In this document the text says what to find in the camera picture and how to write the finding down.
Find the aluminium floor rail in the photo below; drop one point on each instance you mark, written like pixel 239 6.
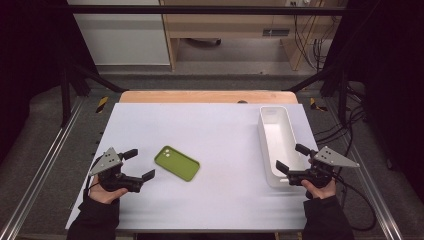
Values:
pixel 43 160
pixel 370 180

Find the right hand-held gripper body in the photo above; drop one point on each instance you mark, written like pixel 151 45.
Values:
pixel 316 173

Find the person's left hand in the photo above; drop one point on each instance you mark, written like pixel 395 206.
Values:
pixel 105 196

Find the green phone case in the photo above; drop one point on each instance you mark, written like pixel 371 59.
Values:
pixel 178 164

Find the black metal frame strut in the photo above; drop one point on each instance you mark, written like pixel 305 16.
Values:
pixel 320 78
pixel 100 80

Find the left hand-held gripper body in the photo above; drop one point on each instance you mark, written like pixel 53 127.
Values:
pixel 113 180

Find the white table mat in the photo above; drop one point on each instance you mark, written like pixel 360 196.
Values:
pixel 206 133

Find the black horizontal frame bar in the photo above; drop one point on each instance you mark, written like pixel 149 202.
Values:
pixel 200 9

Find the yellow black floor tape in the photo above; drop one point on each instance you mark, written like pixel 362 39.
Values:
pixel 315 105
pixel 102 104

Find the white cabinet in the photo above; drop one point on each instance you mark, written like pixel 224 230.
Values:
pixel 123 36

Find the light wooden desk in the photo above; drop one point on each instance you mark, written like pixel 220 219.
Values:
pixel 233 23

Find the white plastic box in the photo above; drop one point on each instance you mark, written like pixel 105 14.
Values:
pixel 278 133

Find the person's right hand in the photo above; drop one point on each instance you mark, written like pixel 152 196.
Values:
pixel 320 192

